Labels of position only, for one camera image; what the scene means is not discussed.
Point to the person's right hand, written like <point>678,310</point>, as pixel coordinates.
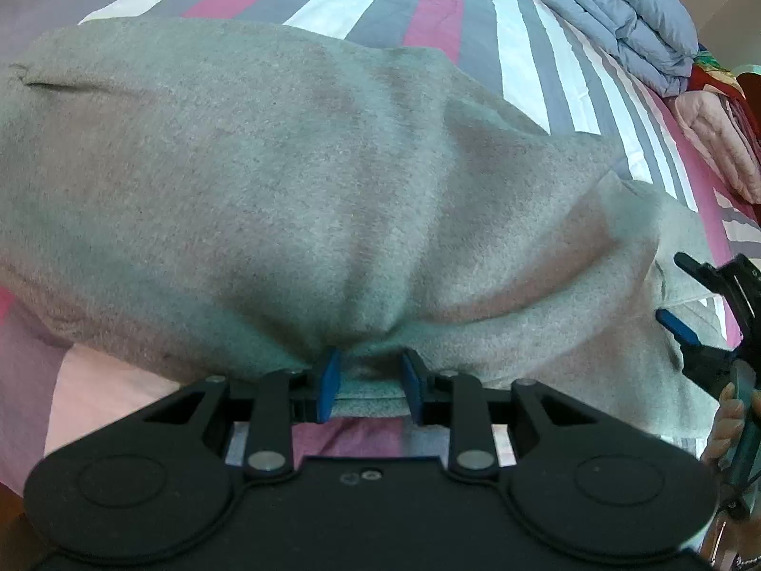
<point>722,428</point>

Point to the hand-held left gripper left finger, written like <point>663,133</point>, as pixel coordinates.
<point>328,385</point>

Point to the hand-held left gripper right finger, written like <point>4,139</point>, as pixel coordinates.
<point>412,385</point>

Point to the pink folded blanket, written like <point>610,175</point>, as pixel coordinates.
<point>719,131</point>

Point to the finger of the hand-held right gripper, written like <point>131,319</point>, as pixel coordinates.
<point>675,324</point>
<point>695,270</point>

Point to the blue-grey folded duvet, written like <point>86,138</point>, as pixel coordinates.
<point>612,6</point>

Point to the striped bed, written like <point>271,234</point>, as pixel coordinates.
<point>452,12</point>

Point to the colourful patterned blanket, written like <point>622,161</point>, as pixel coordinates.
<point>713,74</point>

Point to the grey pants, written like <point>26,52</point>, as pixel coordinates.
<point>297,190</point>

